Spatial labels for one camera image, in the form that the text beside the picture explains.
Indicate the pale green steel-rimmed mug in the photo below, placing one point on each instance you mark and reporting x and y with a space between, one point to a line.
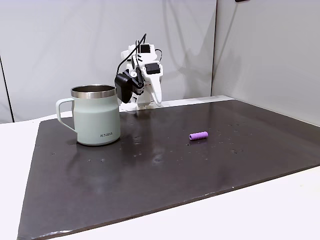
96 120

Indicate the purple pen grip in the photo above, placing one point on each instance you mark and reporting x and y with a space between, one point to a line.
198 135

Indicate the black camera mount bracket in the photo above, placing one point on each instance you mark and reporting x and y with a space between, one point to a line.
136 80

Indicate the dark brown table mat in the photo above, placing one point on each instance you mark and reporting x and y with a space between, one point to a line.
160 180

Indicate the black object at wall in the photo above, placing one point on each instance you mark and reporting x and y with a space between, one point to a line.
242 0

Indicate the black camera box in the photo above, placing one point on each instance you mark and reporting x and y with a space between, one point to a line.
123 87

